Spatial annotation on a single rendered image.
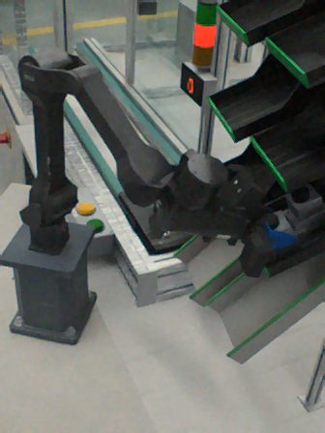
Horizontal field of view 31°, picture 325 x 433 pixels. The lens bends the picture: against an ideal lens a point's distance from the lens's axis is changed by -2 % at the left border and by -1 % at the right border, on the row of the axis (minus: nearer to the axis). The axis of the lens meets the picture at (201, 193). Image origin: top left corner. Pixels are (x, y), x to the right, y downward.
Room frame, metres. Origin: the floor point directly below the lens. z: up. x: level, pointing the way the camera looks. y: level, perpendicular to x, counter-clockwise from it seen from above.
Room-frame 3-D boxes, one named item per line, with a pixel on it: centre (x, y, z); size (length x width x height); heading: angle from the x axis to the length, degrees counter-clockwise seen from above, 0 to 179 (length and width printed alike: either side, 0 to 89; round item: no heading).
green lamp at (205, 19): (1.37, 0.03, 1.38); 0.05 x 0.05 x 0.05
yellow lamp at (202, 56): (1.37, 0.03, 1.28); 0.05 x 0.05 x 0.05
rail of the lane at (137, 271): (1.31, 0.31, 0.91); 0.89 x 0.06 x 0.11; 30
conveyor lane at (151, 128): (1.42, 0.17, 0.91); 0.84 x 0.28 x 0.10; 30
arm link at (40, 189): (0.85, 0.27, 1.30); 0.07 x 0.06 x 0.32; 146
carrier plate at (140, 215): (1.15, 0.04, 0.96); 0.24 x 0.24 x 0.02; 30
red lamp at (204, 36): (1.37, 0.03, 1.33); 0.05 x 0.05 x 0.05
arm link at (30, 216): (0.86, 0.28, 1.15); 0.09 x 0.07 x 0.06; 146
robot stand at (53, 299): (0.86, 0.29, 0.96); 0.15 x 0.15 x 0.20; 84
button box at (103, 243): (1.11, 0.27, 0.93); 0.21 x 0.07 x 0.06; 30
